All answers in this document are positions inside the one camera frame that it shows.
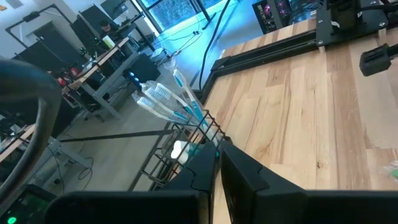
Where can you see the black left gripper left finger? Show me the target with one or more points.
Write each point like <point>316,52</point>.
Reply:
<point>124,208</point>

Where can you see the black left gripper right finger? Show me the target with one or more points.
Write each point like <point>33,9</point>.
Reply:
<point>311,208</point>

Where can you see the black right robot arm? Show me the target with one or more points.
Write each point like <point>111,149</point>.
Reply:
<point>345,12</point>

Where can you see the black computer tower red lights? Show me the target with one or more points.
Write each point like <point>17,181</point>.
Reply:
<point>270,18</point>

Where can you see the black computer tower blue lights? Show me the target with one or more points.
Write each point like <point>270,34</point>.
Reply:
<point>146,67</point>

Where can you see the wooden desk grey legs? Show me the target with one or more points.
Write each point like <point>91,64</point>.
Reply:
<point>93,65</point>

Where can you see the pale green container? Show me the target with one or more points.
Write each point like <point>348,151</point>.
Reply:
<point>109,42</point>

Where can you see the person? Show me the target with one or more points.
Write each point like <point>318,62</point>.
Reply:
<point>107,27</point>

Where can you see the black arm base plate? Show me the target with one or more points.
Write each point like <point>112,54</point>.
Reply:
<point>323,31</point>

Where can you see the black station frame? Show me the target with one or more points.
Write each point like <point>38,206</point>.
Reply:
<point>31,15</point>

